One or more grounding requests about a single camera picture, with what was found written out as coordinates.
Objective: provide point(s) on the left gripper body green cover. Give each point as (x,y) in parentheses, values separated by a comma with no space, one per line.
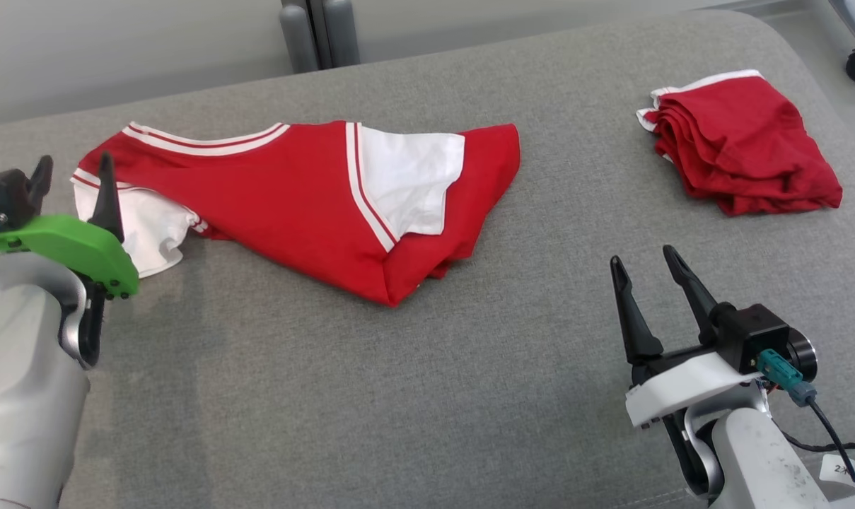
(66,240)

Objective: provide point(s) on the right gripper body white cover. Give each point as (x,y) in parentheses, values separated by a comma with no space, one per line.
(675,385)

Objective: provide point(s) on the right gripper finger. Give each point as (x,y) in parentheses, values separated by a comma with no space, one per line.
(638,332)
(696,304)

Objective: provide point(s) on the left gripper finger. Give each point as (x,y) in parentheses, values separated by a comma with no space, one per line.
(42,184)
(106,205)

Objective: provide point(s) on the red white basketball jersey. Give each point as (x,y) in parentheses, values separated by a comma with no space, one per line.
(293,205)

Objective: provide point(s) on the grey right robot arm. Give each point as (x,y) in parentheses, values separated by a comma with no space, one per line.
(759,459)

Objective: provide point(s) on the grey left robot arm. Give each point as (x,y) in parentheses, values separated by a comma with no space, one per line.
(17,389)

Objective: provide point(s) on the red shorts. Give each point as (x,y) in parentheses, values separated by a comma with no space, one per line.
(742,148)

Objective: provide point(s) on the grey fabric sofa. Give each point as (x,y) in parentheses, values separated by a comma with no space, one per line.
(399,389)

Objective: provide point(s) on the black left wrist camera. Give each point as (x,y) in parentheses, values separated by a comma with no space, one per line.
(3,191)

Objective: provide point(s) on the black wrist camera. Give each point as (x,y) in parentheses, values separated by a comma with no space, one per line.
(3,191)
(752,329)

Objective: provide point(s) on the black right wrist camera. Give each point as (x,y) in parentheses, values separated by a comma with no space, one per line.
(752,329)

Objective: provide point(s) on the grey cylindrical post foot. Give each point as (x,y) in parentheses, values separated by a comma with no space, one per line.
(342,35)
(296,42)

